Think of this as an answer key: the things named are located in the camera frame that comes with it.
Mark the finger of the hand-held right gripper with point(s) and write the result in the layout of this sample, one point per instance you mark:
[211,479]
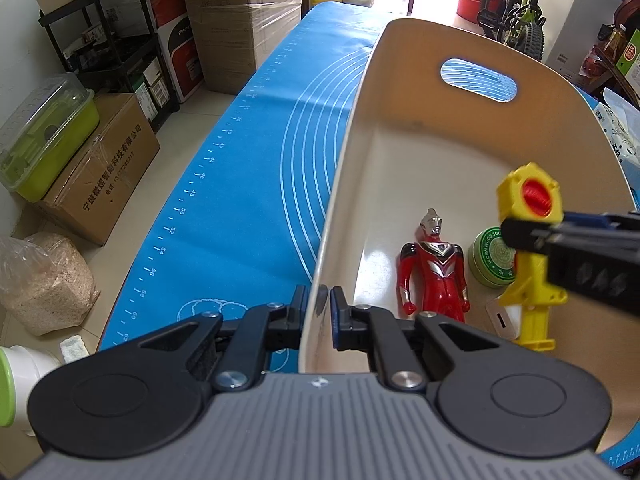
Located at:
[590,270]
[585,218]

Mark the tissue pack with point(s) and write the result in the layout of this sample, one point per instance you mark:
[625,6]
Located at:
[620,130]

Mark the green round tin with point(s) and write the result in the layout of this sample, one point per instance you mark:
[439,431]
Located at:
[492,260]

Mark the bag of wood shavings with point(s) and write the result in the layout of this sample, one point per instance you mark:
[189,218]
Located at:
[45,285]

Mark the green children's bicycle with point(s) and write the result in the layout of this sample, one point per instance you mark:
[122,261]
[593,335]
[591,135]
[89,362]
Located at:
[520,10]

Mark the blue silicone baking mat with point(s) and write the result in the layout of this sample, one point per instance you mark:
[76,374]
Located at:
[240,185]

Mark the beige plastic basket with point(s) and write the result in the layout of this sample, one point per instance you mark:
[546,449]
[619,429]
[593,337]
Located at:
[425,160]

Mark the white container with green lid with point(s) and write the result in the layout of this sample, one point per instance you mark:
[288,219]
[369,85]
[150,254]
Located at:
[20,385]

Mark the white wall charger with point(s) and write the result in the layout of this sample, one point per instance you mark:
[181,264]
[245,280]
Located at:
[502,317]

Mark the green and white carton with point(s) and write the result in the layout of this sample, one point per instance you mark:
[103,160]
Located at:
[629,52]

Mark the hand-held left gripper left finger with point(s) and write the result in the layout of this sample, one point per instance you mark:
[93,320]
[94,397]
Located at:
[299,310]

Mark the black and red appliance box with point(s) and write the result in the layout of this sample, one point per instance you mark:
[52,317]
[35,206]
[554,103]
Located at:
[180,55]

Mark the white chest freezer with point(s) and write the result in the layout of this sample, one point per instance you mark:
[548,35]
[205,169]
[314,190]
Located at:
[585,20]

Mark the white sponge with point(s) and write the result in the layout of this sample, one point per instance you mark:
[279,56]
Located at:
[75,349]

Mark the plastic wrapped cardboard box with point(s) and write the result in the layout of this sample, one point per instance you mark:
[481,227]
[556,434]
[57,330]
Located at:
[250,45]

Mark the red hero action figure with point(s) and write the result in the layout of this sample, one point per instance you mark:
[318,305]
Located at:
[432,270]

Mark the green box with clear lid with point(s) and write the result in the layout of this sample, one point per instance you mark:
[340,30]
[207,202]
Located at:
[45,140]

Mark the black shelf cart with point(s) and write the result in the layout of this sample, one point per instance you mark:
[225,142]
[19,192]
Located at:
[115,50]

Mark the taped cardboard box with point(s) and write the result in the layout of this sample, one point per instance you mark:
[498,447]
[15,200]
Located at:
[105,175]

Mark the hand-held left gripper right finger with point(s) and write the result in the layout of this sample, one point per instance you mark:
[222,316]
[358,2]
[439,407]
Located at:
[340,317]

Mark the brown leather bag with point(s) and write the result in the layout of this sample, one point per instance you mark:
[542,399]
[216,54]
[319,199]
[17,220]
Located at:
[627,12]

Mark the yellow toy gun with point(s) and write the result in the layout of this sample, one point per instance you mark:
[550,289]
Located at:
[530,270]

